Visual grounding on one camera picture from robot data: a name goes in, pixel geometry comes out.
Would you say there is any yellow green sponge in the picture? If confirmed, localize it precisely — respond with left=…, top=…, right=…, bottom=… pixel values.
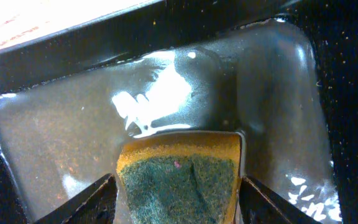
left=116, top=132, right=242, bottom=223

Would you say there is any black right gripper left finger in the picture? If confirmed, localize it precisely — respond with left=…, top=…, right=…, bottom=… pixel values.
left=36, top=174, right=117, bottom=224

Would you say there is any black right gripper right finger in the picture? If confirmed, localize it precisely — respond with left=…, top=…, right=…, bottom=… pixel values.
left=239, top=176, right=319, bottom=224

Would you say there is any black tray with water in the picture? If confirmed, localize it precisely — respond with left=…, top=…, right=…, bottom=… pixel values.
left=0, top=1, right=358, bottom=223

